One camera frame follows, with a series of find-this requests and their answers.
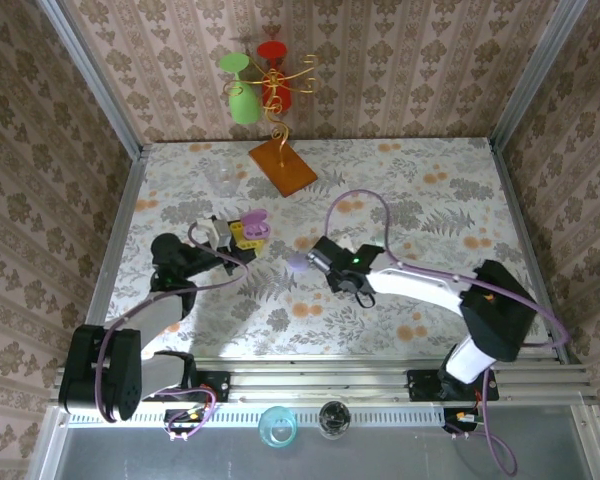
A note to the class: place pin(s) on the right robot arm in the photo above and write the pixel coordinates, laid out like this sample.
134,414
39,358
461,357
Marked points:
420,285

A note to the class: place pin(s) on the purple earbud charging case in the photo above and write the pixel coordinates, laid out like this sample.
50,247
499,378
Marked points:
254,219

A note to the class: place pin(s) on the green wine glass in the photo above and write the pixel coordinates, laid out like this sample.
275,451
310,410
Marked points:
244,107

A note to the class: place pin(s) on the dark clear drinking glass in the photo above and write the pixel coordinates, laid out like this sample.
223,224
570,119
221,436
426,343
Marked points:
334,420

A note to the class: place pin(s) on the slotted metal strip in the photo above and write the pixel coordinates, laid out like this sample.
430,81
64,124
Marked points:
380,414

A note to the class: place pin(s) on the red wine glass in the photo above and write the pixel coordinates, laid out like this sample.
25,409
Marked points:
271,50

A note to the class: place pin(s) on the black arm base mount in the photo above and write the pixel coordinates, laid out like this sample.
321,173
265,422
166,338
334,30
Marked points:
422,385
215,385

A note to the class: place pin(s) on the aluminium side rail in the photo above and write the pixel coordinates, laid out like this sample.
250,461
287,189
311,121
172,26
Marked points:
513,200
128,200

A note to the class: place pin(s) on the blue drinking glass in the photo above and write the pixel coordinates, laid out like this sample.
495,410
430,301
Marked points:
267,425

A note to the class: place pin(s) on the grey metal tray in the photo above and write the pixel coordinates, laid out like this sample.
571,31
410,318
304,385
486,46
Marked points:
380,455

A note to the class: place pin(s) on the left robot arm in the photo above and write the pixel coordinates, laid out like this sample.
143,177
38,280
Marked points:
155,310

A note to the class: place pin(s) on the floral patterned tablecloth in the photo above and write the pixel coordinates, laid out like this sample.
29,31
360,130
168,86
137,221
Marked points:
405,165

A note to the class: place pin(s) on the pale rounded charging case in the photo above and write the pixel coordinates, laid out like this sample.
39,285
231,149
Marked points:
298,262

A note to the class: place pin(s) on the aluminium frame post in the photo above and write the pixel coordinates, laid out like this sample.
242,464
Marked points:
534,75
96,80

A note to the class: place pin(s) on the clear glass cup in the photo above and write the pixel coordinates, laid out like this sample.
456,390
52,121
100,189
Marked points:
220,180

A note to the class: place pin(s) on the aluminium mounting rail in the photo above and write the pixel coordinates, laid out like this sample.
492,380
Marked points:
320,380

